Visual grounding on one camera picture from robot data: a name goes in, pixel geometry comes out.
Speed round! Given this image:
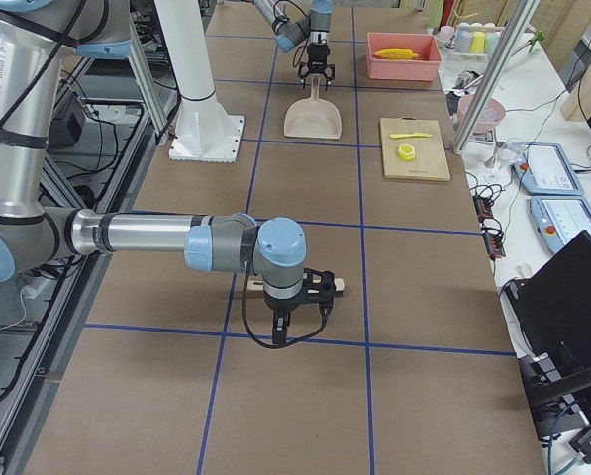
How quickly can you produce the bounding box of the pink bowl with ice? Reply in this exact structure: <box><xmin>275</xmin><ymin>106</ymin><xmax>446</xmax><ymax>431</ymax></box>
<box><xmin>457</xmin><ymin>94</ymin><xmax>506</xmax><ymax>134</ymax></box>

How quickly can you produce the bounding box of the yellow plastic cup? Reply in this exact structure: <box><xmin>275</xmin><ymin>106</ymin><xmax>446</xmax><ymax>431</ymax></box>
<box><xmin>469</xmin><ymin>31</ymin><xmax>486</xmax><ymax>54</ymax></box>

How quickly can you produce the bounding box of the yellow toy knife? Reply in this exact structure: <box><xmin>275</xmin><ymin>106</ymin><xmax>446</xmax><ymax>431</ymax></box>
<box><xmin>388</xmin><ymin>132</ymin><xmax>434</xmax><ymax>140</ymax></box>

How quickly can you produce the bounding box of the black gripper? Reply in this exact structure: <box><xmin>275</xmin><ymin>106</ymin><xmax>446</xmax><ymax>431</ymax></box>
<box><xmin>297</xmin><ymin>43</ymin><xmax>336</xmax><ymax>90</ymax></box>
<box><xmin>263</xmin><ymin>268</ymin><xmax>336</xmax><ymax>344</ymax></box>

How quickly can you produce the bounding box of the blue teach pendant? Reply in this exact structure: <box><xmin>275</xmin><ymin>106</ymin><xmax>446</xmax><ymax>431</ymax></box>
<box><xmin>512</xmin><ymin>142</ymin><xmax>584</xmax><ymax>196</ymax></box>
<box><xmin>529</xmin><ymin>196</ymin><xmax>591</xmax><ymax>254</ymax></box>

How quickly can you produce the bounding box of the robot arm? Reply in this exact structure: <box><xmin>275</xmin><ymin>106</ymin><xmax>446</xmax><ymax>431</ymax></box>
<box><xmin>250</xmin><ymin>0</ymin><xmax>336</xmax><ymax>89</ymax></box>
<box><xmin>0</xmin><ymin>1</ymin><xmax>337</xmax><ymax>349</ymax></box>

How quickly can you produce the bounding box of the black monitor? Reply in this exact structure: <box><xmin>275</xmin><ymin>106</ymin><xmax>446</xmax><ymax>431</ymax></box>
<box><xmin>502</xmin><ymin>229</ymin><xmax>591</xmax><ymax>446</ymax></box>

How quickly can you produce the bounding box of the beige brush with black bristles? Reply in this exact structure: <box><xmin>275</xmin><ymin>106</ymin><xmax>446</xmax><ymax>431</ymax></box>
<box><xmin>247</xmin><ymin>278</ymin><xmax>345</xmax><ymax>293</ymax></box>

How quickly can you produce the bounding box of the aluminium frame post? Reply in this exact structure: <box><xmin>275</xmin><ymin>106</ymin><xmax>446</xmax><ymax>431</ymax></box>
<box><xmin>451</xmin><ymin>0</ymin><xmax>540</xmax><ymax>155</ymax></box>

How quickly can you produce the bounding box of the beige plastic dustpan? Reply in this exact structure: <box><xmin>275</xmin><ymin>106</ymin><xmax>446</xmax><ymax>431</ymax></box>
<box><xmin>283</xmin><ymin>74</ymin><xmax>342</xmax><ymax>140</ymax></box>

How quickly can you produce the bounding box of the yellow toy corn cob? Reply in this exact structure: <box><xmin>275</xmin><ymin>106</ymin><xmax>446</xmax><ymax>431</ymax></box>
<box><xmin>373</xmin><ymin>48</ymin><xmax>420</xmax><ymax>60</ymax></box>

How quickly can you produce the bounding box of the grey digital scale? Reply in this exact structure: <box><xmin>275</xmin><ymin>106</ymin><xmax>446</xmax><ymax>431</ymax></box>
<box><xmin>453</xmin><ymin>131</ymin><xmax>496</xmax><ymax>145</ymax></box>

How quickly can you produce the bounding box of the upper blue teach pendant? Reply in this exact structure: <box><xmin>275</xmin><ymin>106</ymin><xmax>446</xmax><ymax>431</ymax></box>
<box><xmin>512</xmin><ymin>142</ymin><xmax>584</xmax><ymax>196</ymax></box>

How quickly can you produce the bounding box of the lower blue teach pendant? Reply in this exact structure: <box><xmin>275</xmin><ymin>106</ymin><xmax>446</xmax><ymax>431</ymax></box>
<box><xmin>529</xmin><ymin>196</ymin><xmax>591</xmax><ymax>254</ymax></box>

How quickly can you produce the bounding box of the pink plastic bin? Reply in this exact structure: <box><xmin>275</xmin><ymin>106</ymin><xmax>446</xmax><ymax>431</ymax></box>
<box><xmin>366</xmin><ymin>32</ymin><xmax>442</xmax><ymax>82</ymax></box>

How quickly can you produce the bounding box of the light blue plastic cup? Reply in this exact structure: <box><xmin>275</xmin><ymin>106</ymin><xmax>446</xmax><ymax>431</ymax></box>
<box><xmin>454</xmin><ymin>22</ymin><xmax>473</xmax><ymax>53</ymax></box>

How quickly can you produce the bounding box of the yellow lemon slice toy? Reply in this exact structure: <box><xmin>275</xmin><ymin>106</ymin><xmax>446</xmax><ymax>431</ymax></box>
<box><xmin>397</xmin><ymin>143</ymin><xmax>416</xmax><ymax>161</ymax></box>

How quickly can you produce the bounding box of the wooden cutting board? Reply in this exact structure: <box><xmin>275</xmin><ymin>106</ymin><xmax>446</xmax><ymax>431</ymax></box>
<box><xmin>380</xmin><ymin>118</ymin><xmax>451</xmax><ymax>182</ymax></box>

